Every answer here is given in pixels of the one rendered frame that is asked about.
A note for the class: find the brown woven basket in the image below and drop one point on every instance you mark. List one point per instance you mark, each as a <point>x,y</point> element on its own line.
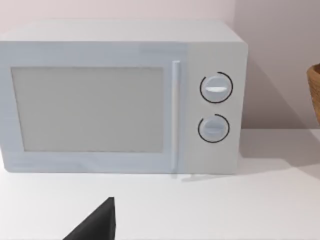
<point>314,92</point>

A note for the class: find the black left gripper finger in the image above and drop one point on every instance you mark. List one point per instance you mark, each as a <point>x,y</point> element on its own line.
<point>100,221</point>

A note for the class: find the small pale microwave knob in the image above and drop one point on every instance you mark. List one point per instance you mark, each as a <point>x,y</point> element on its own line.
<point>213,128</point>

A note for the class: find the pale microwave door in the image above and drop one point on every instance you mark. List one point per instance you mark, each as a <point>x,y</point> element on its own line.
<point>87,110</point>

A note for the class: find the large pale microwave knob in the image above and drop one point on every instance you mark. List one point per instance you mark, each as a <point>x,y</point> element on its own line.
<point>216,87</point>

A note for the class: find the pale microwave oven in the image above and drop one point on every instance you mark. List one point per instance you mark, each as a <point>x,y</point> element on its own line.
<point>215,155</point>

